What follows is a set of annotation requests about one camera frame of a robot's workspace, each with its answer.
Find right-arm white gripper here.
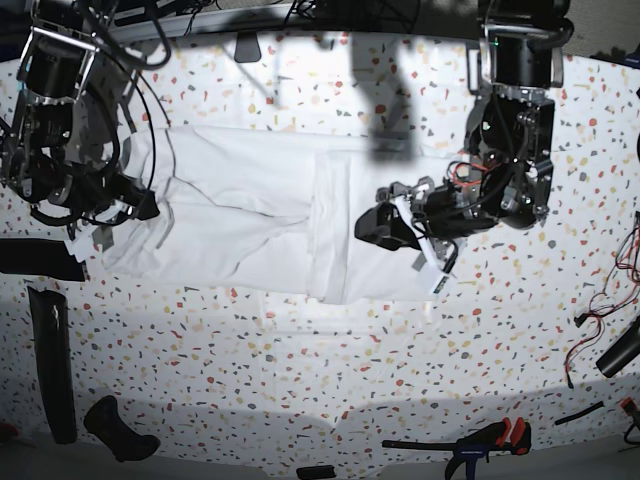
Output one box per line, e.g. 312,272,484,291
64,191,160,263

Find left-arm white gripper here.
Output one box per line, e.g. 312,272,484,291
355,180,466,295

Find white T-shirt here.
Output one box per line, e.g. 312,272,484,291
102,126,455,304

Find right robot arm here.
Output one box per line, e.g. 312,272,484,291
1,1,160,234

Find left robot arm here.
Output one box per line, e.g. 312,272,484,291
354,1,574,294

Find long black tube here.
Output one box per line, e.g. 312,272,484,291
27,287,77,445

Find black orange bar clamp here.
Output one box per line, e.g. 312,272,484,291
381,417,532,480

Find black cylinder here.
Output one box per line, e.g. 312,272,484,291
596,319,639,378

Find small black block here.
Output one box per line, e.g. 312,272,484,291
296,465,336,480

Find flat black strap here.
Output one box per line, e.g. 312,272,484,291
0,238,87,283

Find black bracket on rail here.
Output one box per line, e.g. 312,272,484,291
234,32,262,64

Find red black wire bundle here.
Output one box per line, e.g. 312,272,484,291
562,212,640,389

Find black cable piece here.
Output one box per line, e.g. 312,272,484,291
553,401,605,427

